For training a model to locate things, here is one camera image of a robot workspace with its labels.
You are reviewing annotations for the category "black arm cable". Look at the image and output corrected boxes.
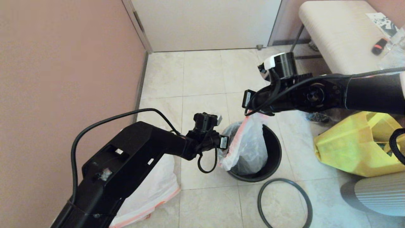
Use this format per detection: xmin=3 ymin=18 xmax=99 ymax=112
xmin=244 ymin=66 xmax=405 ymax=165
xmin=70 ymin=108 xmax=219 ymax=174

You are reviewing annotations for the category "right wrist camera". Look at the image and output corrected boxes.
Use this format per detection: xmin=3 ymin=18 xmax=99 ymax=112
xmin=258 ymin=56 xmax=276 ymax=75

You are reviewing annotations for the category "black trash bin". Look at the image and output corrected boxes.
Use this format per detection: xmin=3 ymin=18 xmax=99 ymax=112
xmin=226 ymin=122 xmax=282 ymax=183

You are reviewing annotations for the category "empty white bag orange drawstring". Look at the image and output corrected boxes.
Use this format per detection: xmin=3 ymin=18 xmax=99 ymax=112
xmin=109 ymin=154 xmax=181 ymax=228

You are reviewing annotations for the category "white bag orange drawstring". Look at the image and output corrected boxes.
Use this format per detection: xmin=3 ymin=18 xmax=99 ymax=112
xmin=218 ymin=112 xmax=269 ymax=175
xmin=109 ymin=154 xmax=181 ymax=228

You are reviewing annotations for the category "yellow tote bag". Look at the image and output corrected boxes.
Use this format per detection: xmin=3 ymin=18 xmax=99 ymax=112
xmin=313 ymin=111 xmax=405 ymax=178

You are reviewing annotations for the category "white door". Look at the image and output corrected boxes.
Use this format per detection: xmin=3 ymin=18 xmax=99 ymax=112
xmin=131 ymin=0 xmax=282 ymax=53

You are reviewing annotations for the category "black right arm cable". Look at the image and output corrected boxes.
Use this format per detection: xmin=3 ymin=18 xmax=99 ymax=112
xmin=244 ymin=66 xmax=405 ymax=165

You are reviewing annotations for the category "black and white leaflet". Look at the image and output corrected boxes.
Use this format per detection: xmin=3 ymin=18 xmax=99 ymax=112
xmin=366 ymin=12 xmax=397 ymax=37

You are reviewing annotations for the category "clear plastic bottle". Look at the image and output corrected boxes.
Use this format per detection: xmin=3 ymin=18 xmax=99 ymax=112
xmin=378 ymin=27 xmax=405 ymax=70

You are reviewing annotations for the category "beige table with metal legs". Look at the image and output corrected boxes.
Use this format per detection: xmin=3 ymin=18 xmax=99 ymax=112
xmin=290 ymin=0 xmax=405 ymax=76

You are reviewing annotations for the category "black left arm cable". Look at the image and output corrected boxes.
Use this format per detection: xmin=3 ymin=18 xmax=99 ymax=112
xmin=70 ymin=108 xmax=219 ymax=174

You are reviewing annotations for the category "grey ribbed round object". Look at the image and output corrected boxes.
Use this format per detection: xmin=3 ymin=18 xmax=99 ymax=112
xmin=340 ymin=171 xmax=405 ymax=217

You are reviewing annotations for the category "black and orange small device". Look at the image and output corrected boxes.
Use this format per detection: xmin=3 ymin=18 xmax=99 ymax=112
xmin=372 ymin=38 xmax=388 ymax=55

